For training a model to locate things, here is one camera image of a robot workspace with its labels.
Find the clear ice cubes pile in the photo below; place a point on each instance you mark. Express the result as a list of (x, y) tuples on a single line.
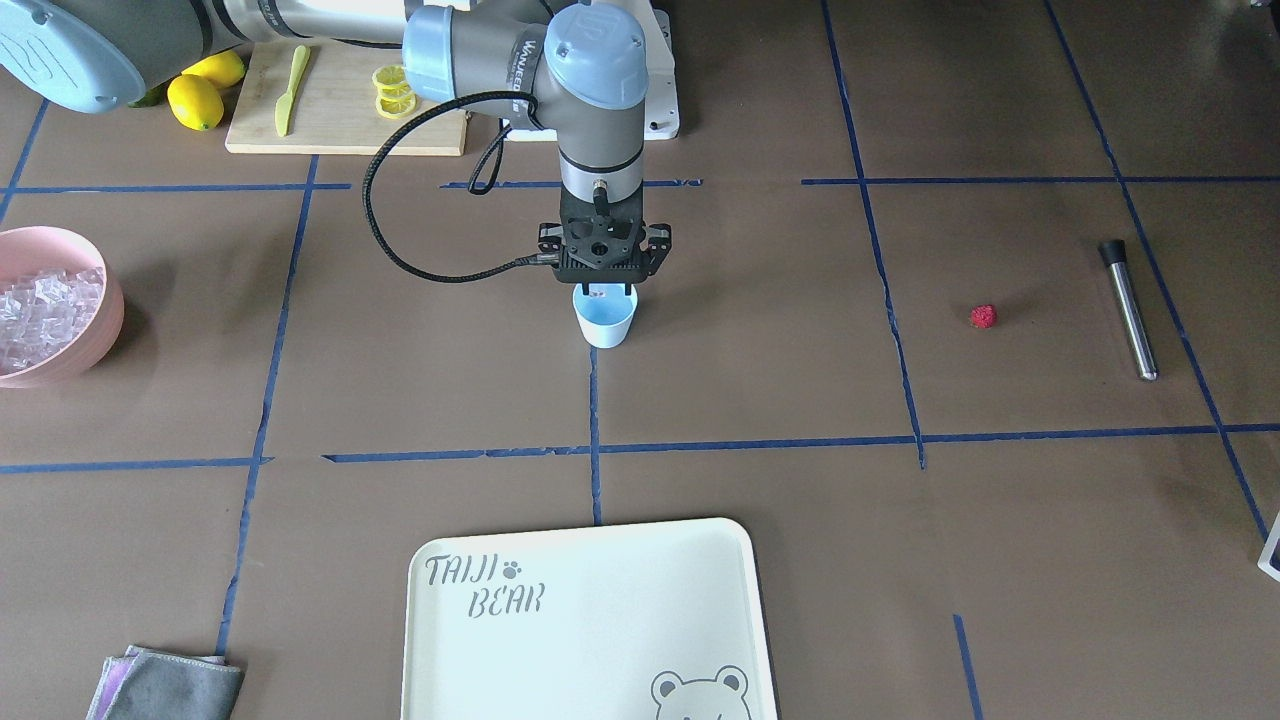
[(42, 313)]

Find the yellow plastic knife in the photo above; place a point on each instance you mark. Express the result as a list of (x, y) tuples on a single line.
[(284, 105)]

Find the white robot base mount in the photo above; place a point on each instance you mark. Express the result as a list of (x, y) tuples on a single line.
[(662, 116)]

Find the green avocado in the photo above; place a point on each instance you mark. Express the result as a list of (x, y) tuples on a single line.
[(152, 97)]

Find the steel muddler with black cap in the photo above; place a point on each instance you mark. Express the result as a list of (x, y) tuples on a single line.
[(1114, 259)]

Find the pink bowl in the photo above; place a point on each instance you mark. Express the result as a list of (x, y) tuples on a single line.
[(29, 249)]

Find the light blue paper cup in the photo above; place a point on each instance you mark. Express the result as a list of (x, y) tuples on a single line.
[(604, 323)]

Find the yellow lemon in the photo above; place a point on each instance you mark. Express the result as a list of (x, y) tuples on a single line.
[(195, 102), (221, 70)]

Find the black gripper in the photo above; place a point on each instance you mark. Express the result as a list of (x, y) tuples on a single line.
[(659, 247)]

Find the red strawberry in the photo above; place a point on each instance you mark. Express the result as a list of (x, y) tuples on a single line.
[(983, 316)]

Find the wooden cutting board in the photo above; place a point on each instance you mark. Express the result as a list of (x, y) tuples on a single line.
[(334, 112)]

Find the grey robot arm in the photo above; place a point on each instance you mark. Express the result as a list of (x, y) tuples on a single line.
[(577, 68)]

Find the lemon slices stack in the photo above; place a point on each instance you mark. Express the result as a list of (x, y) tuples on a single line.
[(394, 96)]

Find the cream bear serving tray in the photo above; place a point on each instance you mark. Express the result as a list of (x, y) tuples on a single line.
[(660, 620)]

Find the grey folded cloth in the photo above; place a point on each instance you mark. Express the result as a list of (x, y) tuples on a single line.
[(153, 684)]

